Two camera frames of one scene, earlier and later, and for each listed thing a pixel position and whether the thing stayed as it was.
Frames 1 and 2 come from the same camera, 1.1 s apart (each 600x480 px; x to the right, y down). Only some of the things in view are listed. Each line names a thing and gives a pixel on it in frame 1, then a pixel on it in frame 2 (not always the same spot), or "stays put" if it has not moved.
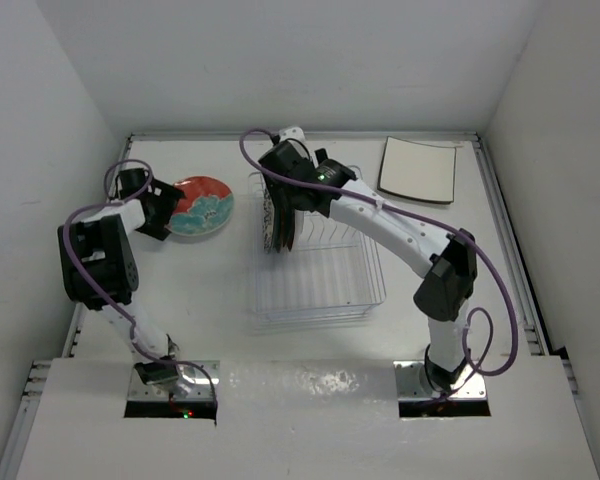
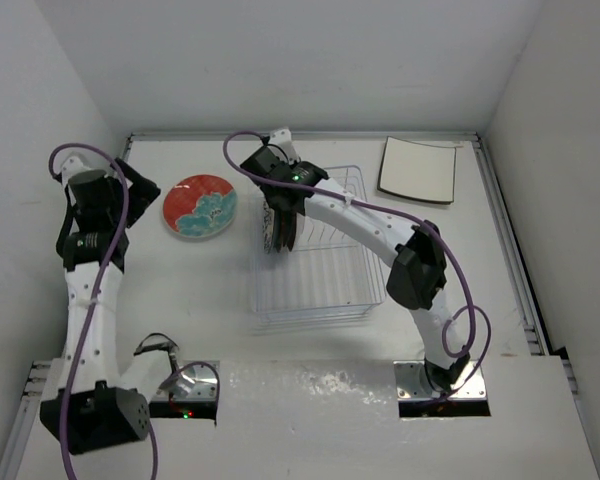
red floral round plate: (207, 206) stays put
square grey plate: (417, 171) stays put
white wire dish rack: (334, 274) stays put
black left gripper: (169, 197) → (144, 196)
